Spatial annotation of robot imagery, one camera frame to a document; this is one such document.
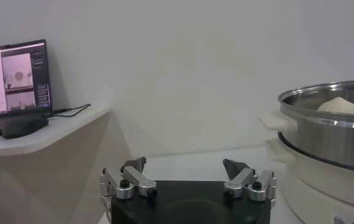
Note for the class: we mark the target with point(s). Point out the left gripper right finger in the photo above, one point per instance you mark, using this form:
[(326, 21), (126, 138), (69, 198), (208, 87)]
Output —
[(240, 181)]

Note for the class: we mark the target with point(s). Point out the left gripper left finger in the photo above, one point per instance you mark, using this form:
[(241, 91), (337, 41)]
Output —
[(140, 182)]

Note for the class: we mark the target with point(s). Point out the white steamed baozi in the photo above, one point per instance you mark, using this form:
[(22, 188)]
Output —
[(339, 106)]

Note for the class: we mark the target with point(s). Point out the stainless steel steamer basket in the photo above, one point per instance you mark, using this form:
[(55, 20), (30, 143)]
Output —
[(326, 143)]

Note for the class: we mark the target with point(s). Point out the white electric cooking pot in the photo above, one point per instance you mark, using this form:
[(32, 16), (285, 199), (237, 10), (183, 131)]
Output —
[(317, 194)]

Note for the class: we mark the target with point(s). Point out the white side table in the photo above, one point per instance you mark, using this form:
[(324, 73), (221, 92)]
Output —
[(55, 140)]

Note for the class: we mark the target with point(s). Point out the black computer mouse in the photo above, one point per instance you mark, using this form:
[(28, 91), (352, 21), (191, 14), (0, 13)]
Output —
[(24, 126)]

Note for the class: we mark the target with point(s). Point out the computer monitor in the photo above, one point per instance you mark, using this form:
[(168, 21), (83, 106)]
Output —
[(18, 76)]

